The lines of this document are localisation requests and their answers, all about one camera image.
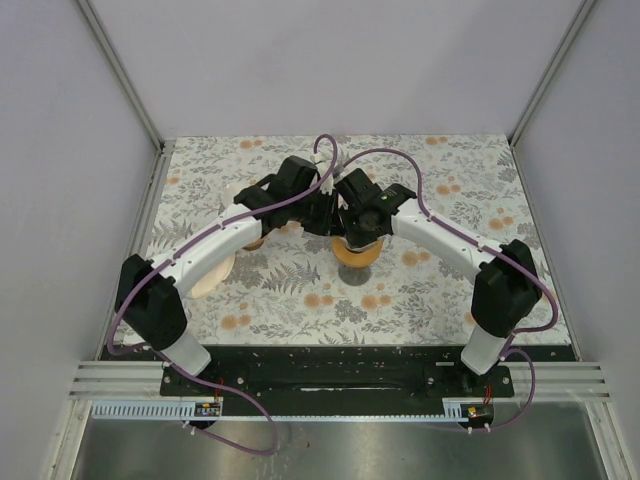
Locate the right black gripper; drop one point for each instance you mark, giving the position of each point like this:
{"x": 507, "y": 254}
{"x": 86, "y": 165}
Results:
{"x": 359, "y": 241}

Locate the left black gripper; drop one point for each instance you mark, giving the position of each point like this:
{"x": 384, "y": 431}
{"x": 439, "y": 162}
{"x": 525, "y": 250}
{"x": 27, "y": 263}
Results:
{"x": 329, "y": 223}

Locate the grey glass carafe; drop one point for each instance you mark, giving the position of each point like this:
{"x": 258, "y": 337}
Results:
{"x": 354, "y": 276}

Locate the orange coffee filter pack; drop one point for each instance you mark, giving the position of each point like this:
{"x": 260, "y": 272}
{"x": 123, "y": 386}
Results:
{"x": 208, "y": 283}

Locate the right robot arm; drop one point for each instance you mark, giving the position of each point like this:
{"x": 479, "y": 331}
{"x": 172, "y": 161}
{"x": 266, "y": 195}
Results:
{"x": 504, "y": 278}

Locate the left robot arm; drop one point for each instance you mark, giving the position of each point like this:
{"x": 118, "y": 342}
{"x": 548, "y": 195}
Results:
{"x": 150, "y": 292}

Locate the floral tablecloth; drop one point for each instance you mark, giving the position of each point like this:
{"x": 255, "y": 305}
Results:
{"x": 288, "y": 291}

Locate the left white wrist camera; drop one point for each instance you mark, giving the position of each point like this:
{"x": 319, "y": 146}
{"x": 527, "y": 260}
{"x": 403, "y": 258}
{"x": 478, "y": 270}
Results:
{"x": 327, "y": 172}

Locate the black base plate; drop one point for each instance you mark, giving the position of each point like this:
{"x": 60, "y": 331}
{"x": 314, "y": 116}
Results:
{"x": 337, "y": 379}

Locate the left aluminium frame post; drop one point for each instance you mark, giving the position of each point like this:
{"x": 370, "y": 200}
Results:
{"x": 105, "y": 45}

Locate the aluminium frame post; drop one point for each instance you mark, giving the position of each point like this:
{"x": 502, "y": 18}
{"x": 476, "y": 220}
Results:
{"x": 105, "y": 45}
{"x": 552, "y": 69}

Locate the white slotted cable duct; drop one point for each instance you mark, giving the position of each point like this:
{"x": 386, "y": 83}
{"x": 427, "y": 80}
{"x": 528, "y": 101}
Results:
{"x": 193, "y": 410}

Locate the aluminium front rail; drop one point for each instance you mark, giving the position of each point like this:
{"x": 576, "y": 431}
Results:
{"x": 555, "y": 381}

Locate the right aluminium frame post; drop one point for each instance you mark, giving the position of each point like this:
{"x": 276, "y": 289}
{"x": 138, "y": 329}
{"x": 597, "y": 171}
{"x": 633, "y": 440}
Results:
{"x": 552, "y": 69}

